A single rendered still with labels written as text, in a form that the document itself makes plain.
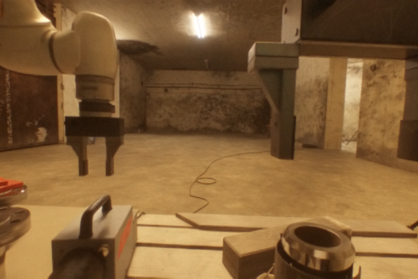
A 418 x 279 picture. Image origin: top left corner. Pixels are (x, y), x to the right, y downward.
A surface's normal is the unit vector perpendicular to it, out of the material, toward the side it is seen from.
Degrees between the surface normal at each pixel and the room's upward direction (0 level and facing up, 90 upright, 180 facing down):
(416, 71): 90
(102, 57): 95
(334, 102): 90
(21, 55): 114
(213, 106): 90
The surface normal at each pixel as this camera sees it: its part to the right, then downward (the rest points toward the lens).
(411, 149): -1.00, -0.03
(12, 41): 0.00, 0.42
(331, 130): -0.04, 0.08
